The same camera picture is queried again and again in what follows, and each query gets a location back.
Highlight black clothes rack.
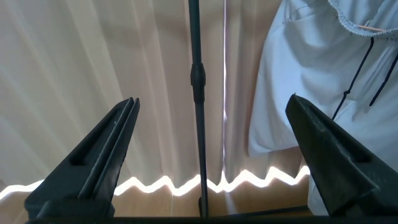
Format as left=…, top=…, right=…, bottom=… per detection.
left=188, top=0, right=312, bottom=218

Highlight beige curtain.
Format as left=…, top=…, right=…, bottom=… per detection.
left=0, top=0, right=307, bottom=189

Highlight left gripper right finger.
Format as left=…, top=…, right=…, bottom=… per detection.
left=284, top=93, right=398, bottom=217

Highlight pink clothes hanger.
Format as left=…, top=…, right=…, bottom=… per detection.
left=357, top=24, right=386, bottom=33

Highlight pale grey shorts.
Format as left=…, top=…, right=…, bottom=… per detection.
left=248, top=0, right=398, bottom=216

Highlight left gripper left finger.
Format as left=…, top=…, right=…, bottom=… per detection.
left=24, top=96, right=141, bottom=218

